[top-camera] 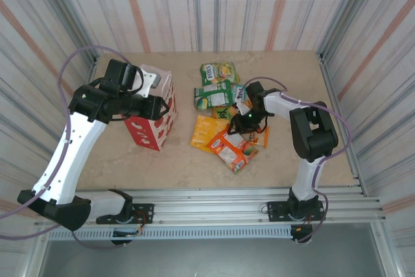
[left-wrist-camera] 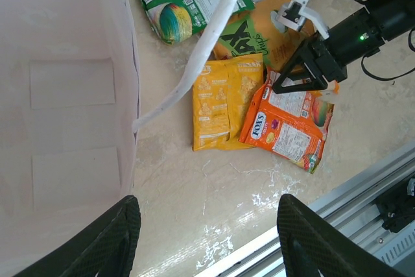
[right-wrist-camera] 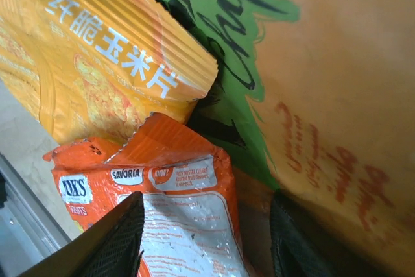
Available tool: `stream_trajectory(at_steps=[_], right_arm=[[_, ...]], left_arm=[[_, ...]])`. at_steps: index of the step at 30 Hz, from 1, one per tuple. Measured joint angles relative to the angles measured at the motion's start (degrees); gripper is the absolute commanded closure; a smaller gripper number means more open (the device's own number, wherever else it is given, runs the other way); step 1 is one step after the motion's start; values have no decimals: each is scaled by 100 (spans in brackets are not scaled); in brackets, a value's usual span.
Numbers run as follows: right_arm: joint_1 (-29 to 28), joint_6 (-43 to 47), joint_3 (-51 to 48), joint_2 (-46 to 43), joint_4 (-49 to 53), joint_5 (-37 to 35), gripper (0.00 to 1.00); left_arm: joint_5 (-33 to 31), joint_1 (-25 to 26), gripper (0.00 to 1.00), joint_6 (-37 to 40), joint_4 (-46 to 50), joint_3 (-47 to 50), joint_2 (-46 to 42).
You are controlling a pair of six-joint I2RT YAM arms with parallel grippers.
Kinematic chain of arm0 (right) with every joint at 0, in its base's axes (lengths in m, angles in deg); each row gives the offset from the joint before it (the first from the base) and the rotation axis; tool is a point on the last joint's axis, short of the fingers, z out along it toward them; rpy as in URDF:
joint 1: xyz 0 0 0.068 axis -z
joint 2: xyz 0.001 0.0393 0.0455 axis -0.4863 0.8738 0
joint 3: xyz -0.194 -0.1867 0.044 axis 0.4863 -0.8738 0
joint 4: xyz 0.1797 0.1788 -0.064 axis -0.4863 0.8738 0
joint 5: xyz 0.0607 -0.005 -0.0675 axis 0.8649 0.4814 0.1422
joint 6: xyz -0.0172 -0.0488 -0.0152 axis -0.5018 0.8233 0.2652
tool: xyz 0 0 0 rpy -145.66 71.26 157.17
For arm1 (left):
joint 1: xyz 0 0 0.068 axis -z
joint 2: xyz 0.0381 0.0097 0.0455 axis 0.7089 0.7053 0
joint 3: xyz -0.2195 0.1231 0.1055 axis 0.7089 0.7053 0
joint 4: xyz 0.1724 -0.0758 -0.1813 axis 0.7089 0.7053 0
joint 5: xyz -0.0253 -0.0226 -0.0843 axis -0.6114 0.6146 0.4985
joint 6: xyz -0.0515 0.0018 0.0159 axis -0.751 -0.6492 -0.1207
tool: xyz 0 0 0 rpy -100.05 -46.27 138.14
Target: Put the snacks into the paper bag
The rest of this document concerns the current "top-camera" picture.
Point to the green yellow Fox's candy packet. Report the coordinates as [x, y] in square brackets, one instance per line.
[210, 74]

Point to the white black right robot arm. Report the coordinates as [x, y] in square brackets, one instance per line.
[306, 179]

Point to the green snack packet white label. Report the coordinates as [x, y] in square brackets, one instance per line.
[212, 93]

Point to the large orange snack packet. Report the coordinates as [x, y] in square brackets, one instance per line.
[228, 150]

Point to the yellow snack packet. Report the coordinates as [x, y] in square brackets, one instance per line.
[204, 131]

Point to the aluminium side frame rail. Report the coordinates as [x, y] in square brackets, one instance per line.
[340, 121]

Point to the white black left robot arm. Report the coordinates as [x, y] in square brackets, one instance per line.
[78, 140]

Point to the green orange snack packet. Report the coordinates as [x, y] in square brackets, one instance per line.
[222, 112]

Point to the red white paper bag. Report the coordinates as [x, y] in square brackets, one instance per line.
[142, 134]

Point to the aluminium front rail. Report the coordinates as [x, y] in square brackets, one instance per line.
[207, 205]

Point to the small orange snack packet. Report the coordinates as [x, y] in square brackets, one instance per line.
[263, 139]

